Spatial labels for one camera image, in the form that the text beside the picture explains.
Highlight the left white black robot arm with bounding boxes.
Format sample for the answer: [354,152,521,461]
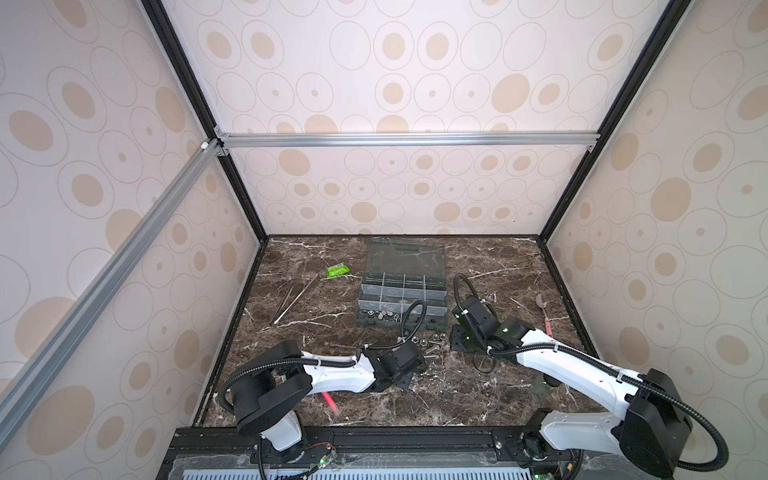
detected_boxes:
[216,340,427,452]

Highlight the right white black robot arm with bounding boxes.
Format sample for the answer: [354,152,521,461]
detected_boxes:
[453,296,730,478]

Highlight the pink marker pen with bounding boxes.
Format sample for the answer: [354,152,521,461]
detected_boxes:
[322,392,339,413]

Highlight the clear grey compartment organizer box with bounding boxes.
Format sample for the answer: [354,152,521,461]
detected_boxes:
[355,237,449,332]

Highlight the green snack packet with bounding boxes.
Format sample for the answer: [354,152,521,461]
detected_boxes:
[326,263,350,279]

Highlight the metal tongs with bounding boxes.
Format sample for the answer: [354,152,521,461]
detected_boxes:
[271,274,320,325]

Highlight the pink handled metal spoon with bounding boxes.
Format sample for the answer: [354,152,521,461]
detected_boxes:
[535,293,553,337]

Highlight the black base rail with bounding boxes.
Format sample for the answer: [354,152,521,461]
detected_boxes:
[155,424,673,480]

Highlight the aluminium frame bar back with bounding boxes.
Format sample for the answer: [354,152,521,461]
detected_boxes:
[205,130,600,152]

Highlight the aluminium frame bar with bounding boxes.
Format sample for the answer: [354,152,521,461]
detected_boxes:
[205,130,600,152]
[1,138,223,449]

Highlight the aluminium frame bar left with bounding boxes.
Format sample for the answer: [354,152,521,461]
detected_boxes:
[1,138,223,449]

